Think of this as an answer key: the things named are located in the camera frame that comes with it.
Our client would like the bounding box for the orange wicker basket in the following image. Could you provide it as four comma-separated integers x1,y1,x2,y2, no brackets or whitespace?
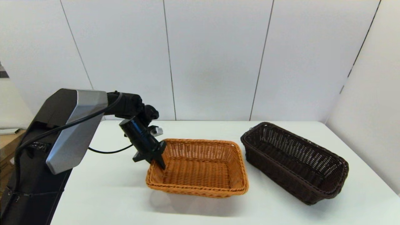
146,138,249,198

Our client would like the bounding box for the dark brown wicker basket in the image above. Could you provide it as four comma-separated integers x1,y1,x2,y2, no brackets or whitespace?
240,122,349,205

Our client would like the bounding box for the brown cardboard box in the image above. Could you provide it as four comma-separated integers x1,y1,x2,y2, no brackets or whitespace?
0,159,16,194
0,131,27,166

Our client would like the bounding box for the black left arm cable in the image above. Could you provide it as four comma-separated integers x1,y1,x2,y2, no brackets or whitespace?
14,92,133,188

